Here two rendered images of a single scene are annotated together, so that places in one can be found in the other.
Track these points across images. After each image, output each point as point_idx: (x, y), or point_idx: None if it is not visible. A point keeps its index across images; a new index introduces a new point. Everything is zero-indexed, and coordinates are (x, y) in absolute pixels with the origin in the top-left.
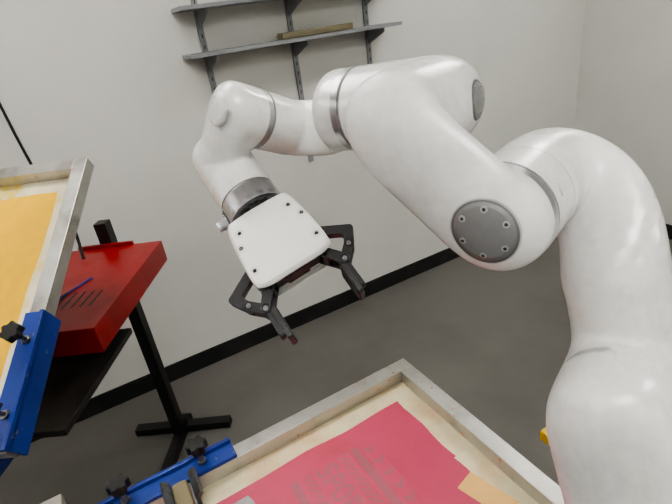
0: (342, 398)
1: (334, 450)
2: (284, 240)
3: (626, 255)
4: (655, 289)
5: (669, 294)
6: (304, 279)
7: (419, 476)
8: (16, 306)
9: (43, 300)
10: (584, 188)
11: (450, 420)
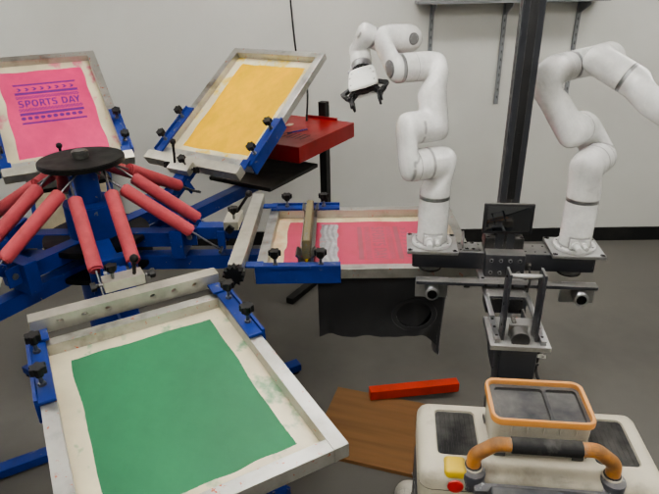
0: (402, 208)
1: (385, 224)
2: (363, 78)
3: (426, 84)
4: (430, 95)
5: (434, 98)
6: (367, 95)
7: None
8: (270, 116)
9: (282, 115)
10: (429, 68)
11: (449, 229)
